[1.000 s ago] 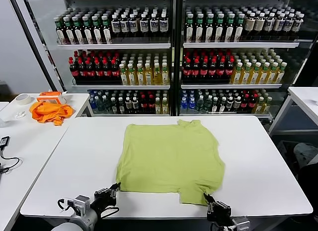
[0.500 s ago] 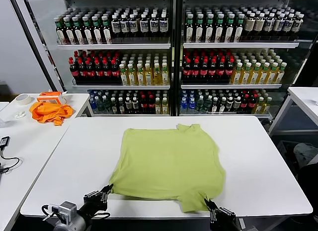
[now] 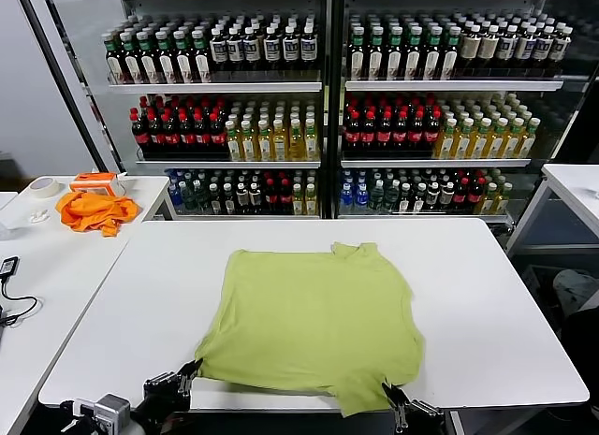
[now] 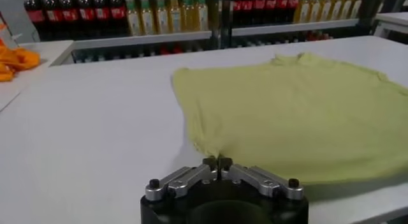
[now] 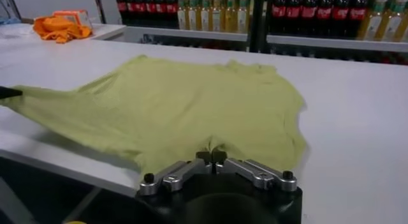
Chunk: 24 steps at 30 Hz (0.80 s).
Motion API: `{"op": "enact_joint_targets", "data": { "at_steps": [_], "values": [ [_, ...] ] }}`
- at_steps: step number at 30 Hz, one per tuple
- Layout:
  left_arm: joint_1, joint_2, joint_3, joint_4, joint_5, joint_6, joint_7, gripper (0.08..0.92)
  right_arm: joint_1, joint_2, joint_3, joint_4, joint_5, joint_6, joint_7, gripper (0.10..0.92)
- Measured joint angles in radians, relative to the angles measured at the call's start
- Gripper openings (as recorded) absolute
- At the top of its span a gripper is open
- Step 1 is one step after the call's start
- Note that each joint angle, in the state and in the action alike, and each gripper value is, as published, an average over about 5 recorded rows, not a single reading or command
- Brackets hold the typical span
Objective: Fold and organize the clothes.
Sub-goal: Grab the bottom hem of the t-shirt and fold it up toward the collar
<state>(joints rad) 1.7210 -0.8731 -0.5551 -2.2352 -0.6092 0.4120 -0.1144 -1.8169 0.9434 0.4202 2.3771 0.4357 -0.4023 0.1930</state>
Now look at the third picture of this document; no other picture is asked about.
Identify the black cabinet divider post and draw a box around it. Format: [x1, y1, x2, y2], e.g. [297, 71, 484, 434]
[320, 0, 347, 220]

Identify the dark bottle white blue label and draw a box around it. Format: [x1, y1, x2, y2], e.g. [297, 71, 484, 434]
[533, 25, 556, 71]
[209, 26, 229, 74]
[226, 26, 245, 74]
[299, 25, 319, 74]
[242, 26, 262, 74]
[262, 26, 282, 74]
[497, 24, 519, 71]
[282, 25, 300, 74]
[515, 24, 538, 71]

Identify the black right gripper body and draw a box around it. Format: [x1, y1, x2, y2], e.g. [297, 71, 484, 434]
[404, 409, 446, 435]

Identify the brown drink bottle green cap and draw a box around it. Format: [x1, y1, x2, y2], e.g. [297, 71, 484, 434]
[103, 32, 124, 84]
[441, 26, 462, 80]
[119, 31, 141, 84]
[153, 30, 177, 84]
[348, 26, 367, 80]
[386, 26, 404, 80]
[423, 26, 444, 80]
[190, 28, 212, 84]
[404, 26, 424, 80]
[136, 30, 159, 84]
[367, 26, 386, 80]
[171, 29, 194, 84]

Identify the small white side table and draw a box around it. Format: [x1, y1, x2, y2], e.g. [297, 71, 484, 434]
[504, 163, 599, 258]

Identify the black left camera cable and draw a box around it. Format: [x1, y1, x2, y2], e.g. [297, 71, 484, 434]
[58, 397, 97, 435]

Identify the beige masking tape roll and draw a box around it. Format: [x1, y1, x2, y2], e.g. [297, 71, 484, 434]
[27, 176, 62, 200]

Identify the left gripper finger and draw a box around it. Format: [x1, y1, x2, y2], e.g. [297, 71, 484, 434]
[176, 361, 205, 401]
[143, 358, 204, 388]

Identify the light green t-shirt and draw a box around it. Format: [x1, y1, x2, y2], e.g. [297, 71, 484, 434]
[194, 240, 426, 418]

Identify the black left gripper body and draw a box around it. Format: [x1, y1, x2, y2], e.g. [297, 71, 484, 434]
[132, 382, 194, 427]

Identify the thin black adapter cable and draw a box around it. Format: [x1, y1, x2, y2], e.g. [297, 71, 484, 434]
[0, 273, 39, 328]

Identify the grey blue bag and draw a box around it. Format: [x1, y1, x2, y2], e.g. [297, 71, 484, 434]
[551, 268, 599, 314]

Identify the dark bottle beige label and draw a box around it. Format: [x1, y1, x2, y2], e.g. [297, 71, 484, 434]
[479, 24, 502, 71]
[460, 24, 483, 71]
[549, 26, 574, 71]

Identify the crumpled orange cloth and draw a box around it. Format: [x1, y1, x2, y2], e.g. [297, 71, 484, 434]
[54, 191, 143, 239]

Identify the orange and white box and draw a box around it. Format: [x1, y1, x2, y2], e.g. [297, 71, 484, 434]
[68, 171, 128, 198]

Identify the glass beverage display cabinet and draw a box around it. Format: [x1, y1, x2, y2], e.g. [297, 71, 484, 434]
[44, 0, 599, 225]

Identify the black slanted frame bar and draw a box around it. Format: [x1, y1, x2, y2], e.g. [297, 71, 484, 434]
[13, 0, 110, 174]

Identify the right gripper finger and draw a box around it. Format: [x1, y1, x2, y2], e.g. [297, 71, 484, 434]
[381, 381, 406, 435]
[392, 386, 444, 420]

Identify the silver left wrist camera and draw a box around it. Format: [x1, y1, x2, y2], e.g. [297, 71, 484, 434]
[91, 393, 131, 434]

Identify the cola bottle red cap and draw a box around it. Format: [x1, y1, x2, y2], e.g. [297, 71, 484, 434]
[194, 110, 212, 151]
[265, 177, 281, 215]
[146, 108, 165, 151]
[130, 107, 150, 151]
[209, 110, 228, 151]
[453, 177, 469, 210]
[359, 109, 378, 150]
[344, 109, 362, 150]
[179, 110, 197, 151]
[391, 109, 410, 150]
[375, 109, 394, 150]
[162, 110, 182, 151]
[407, 109, 426, 150]
[279, 177, 294, 215]
[423, 108, 443, 150]
[467, 177, 485, 210]

